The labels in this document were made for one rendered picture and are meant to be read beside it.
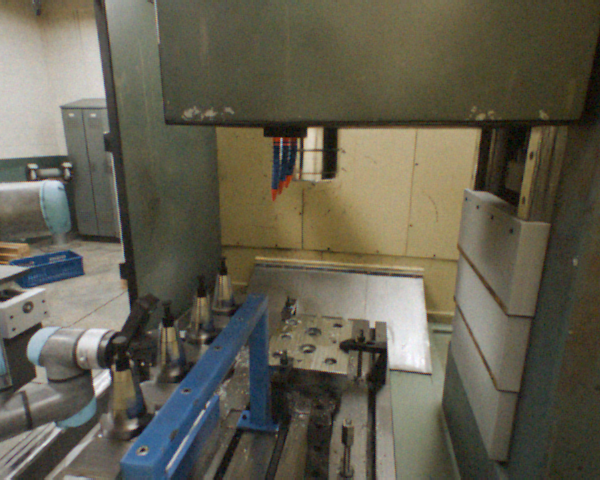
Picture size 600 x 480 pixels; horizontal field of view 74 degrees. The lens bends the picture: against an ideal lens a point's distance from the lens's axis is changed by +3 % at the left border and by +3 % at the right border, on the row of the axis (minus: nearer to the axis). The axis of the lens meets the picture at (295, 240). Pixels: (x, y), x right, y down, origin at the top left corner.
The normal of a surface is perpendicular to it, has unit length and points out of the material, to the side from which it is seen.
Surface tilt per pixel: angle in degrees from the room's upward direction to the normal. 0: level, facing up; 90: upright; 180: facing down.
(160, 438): 0
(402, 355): 24
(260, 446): 0
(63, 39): 90
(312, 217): 90
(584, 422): 90
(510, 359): 90
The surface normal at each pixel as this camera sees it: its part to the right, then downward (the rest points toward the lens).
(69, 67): -0.20, 0.26
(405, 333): -0.07, -0.77
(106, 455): 0.01, -0.96
